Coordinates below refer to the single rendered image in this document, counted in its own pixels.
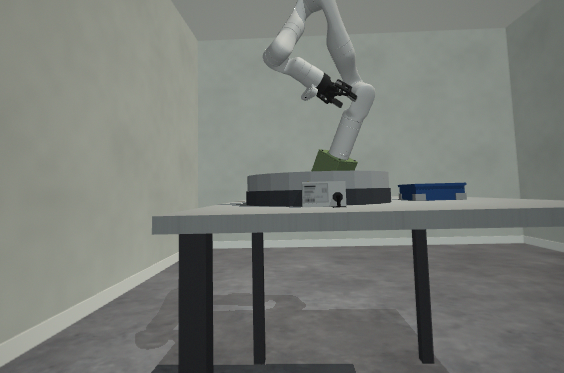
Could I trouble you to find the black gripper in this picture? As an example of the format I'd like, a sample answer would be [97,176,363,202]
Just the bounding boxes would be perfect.
[316,73,358,108]

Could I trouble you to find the blue plastic crate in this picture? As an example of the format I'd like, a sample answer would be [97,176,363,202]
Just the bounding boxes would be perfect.
[398,183,467,201]

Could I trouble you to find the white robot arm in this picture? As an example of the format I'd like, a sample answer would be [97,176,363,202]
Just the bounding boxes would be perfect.
[263,0,375,160]

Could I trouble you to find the grey round turntable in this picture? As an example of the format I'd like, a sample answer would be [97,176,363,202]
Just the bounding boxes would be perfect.
[246,171,391,208]

